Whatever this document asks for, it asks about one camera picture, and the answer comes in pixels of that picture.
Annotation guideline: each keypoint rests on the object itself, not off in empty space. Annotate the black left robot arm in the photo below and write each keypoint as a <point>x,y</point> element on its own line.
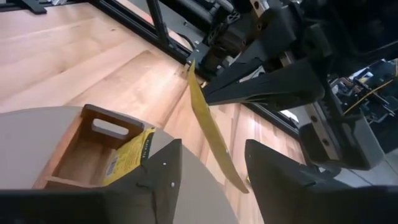
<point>357,28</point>

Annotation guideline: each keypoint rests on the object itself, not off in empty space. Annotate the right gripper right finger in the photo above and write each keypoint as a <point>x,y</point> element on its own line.
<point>280,193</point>

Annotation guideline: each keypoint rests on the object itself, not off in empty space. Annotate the round grey mat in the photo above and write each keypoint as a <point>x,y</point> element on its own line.
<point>25,149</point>

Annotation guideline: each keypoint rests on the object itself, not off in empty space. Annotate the wooden tea organizer box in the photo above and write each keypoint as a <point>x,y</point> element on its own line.
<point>84,161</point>

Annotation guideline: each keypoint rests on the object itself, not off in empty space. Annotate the black aluminium table frame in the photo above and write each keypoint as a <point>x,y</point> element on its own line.
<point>130,21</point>

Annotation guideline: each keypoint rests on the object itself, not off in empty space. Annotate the lemon lime tea packet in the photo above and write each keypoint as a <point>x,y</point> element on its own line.
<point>127,158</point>
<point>206,118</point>

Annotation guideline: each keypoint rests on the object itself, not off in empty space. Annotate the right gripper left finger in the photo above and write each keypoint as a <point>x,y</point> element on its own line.
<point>161,186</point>

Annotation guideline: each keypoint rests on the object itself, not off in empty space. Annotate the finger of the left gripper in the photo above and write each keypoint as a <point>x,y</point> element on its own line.
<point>248,65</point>
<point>280,87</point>

